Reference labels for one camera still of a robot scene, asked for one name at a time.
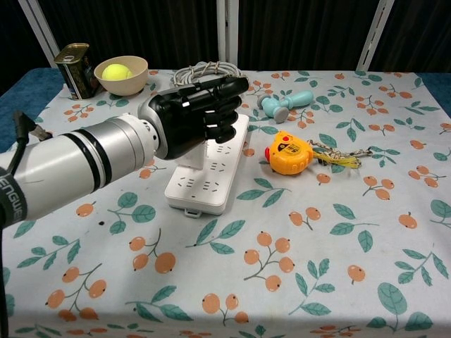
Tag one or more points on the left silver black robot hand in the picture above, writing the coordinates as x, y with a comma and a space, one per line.
183, 123

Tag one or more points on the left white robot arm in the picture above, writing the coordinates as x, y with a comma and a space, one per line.
70, 165

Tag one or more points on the white power strip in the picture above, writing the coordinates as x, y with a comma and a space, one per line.
204, 190

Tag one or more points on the beige bowl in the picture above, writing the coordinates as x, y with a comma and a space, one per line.
123, 86

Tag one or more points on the yellow tennis ball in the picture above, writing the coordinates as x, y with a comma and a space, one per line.
116, 72

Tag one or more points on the black pleated curtain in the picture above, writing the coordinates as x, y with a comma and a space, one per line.
141, 28

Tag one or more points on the yellow tape measure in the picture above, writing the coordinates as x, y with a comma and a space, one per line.
289, 158

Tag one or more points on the light blue massage roller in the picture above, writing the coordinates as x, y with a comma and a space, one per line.
292, 100

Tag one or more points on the green gold metal tin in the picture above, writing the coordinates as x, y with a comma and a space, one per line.
75, 77

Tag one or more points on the floral patterned tablecloth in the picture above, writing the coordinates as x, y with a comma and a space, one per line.
282, 239

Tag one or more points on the white metal frame post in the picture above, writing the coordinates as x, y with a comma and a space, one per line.
227, 31
38, 24
375, 31

